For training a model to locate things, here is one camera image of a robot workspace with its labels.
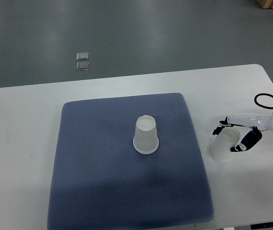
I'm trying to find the metal floor plate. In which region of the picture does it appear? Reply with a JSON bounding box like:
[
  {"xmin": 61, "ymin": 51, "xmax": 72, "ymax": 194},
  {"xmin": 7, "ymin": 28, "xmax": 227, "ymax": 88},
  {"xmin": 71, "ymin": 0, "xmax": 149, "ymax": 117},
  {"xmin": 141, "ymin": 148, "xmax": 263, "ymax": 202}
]
[
  {"xmin": 76, "ymin": 61, "xmax": 90, "ymax": 71},
  {"xmin": 76, "ymin": 52, "xmax": 89, "ymax": 60}
]

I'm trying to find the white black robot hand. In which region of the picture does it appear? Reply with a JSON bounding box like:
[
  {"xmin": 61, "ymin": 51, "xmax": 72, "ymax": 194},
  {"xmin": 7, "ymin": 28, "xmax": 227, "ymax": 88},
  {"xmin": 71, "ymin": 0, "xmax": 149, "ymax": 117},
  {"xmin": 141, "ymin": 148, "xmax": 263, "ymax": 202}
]
[{"xmin": 212, "ymin": 115, "xmax": 273, "ymax": 152}]

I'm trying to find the lower metal floor plate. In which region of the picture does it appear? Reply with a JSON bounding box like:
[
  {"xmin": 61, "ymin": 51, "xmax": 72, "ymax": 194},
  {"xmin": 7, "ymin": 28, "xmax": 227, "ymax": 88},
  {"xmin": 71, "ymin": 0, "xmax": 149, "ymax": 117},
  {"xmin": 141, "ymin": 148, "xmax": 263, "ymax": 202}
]
[{"xmin": 76, "ymin": 61, "xmax": 90, "ymax": 71}]

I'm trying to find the black table control panel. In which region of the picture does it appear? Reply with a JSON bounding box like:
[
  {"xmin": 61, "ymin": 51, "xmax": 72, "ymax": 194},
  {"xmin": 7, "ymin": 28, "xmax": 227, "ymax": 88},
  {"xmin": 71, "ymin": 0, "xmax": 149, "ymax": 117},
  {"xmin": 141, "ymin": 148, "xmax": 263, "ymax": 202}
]
[{"xmin": 250, "ymin": 222, "xmax": 273, "ymax": 230}]

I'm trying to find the upper metal floor plate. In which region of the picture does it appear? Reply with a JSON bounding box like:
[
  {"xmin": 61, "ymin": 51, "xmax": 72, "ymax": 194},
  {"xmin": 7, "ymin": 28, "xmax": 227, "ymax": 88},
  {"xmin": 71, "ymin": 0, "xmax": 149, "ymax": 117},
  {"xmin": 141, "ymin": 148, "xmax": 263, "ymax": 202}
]
[{"xmin": 76, "ymin": 52, "xmax": 89, "ymax": 60}]

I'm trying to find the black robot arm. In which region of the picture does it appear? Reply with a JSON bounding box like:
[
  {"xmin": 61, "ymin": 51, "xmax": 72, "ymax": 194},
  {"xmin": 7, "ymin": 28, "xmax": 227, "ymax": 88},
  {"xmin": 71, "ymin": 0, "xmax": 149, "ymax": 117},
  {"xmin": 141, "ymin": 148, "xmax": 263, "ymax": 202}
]
[{"xmin": 213, "ymin": 115, "xmax": 273, "ymax": 152}]

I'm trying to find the white paper cup on mat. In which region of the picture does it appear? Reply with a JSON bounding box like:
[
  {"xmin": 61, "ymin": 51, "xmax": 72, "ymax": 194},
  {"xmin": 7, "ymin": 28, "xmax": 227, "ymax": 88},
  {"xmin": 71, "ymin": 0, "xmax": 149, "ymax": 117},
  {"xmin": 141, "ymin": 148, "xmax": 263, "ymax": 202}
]
[{"xmin": 133, "ymin": 115, "xmax": 159, "ymax": 155}]

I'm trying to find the blue textured cushion mat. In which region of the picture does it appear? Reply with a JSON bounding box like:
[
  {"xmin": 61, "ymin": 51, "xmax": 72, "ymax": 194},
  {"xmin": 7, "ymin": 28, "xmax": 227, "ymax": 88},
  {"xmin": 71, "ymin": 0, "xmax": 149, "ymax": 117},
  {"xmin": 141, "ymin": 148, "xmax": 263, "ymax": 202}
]
[{"xmin": 47, "ymin": 93, "xmax": 214, "ymax": 230}]

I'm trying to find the white paper cup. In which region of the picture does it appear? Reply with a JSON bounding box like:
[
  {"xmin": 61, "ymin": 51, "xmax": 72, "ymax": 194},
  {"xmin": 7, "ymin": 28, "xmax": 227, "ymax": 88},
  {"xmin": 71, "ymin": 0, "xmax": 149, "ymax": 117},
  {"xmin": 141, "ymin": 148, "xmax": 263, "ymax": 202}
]
[
  {"xmin": 133, "ymin": 115, "xmax": 159, "ymax": 155},
  {"xmin": 208, "ymin": 127, "xmax": 240, "ymax": 162}
]

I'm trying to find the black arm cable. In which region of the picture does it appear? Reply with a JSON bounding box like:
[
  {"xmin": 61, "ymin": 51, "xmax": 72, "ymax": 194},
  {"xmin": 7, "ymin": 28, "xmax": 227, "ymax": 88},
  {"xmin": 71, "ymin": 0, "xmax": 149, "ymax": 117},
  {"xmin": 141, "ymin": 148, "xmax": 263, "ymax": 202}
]
[{"xmin": 254, "ymin": 93, "xmax": 273, "ymax": 115}]

